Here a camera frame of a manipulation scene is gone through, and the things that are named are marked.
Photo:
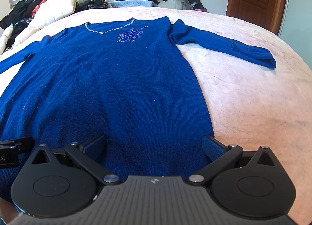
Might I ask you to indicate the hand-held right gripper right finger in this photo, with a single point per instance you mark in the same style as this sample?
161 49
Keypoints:
214 149

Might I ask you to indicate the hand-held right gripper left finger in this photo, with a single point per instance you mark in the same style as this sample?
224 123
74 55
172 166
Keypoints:
93 147

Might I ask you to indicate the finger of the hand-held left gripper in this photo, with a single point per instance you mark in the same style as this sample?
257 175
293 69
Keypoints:
23 143

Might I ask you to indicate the blue beaded knit sweater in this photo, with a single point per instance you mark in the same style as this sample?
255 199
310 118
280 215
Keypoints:
109 81

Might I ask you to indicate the black white patterned cloth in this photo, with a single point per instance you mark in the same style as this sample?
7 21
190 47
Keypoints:
19 32

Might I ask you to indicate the black garment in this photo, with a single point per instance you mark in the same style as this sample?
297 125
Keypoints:
22 10

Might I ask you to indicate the white quilt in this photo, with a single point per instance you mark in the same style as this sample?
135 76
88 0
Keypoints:
53 13

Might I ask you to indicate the leopard print cloth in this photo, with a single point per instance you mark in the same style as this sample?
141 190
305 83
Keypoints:
98 3

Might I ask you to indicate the grey blue folded cloth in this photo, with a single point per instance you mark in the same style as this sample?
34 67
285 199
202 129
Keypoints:
132 3

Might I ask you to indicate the clear plastic bag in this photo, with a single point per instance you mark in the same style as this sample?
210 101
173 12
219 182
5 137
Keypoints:
179 0

